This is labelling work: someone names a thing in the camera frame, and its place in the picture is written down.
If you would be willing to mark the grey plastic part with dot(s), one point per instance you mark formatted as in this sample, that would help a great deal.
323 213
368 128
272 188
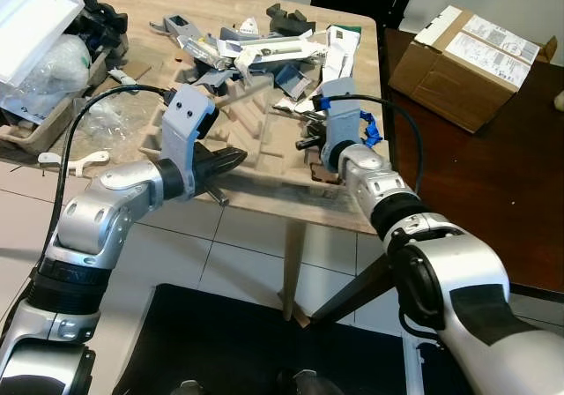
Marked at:
185 32

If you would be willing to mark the clear plastic bag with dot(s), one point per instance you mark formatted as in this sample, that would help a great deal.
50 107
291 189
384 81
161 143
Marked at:
48 73

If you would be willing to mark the large brown pulp tray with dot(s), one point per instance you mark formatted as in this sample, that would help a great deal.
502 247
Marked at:
264 139

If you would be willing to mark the white forked plastic piece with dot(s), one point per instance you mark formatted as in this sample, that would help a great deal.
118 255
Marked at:
79 160

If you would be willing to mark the black bulky device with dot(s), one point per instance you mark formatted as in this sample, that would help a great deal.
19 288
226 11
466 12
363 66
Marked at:
101 25

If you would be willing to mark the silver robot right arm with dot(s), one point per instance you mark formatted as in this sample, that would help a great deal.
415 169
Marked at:
476 289

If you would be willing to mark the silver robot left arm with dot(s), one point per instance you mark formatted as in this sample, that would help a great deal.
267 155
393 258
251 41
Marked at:
97 210

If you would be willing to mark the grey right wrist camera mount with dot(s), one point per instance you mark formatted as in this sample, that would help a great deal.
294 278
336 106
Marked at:
342 113

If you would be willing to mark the small brown pulp tray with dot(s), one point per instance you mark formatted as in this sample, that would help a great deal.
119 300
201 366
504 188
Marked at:
35 135

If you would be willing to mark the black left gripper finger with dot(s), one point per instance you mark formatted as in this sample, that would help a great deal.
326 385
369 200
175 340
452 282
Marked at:
226 165
231 153

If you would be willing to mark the robot right leg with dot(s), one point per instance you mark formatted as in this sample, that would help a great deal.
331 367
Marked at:
300 383

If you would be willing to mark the cardboard box with white labels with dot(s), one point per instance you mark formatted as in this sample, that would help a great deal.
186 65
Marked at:
458 78

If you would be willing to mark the white foam tray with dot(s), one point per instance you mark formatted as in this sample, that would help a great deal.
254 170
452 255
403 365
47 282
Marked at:
31 20

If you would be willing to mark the dark brown wooden table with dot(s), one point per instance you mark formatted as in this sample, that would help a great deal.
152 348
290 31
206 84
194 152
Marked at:
458 183

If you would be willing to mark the black floor mat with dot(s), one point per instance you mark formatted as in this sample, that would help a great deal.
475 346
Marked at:
220 342

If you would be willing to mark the white floor bar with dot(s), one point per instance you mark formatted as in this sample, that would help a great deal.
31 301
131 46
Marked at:
411 360

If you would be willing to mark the robot leg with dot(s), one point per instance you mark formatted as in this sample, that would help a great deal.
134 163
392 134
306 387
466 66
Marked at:
187 388
300 383

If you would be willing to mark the clear plastic wrap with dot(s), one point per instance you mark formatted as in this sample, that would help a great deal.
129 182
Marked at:
119 117

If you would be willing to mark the robot left leg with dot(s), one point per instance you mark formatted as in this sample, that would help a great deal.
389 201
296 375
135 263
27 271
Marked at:
187 388

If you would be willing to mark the black plastic part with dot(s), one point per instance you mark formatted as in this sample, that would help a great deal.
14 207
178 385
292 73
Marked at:
289 20

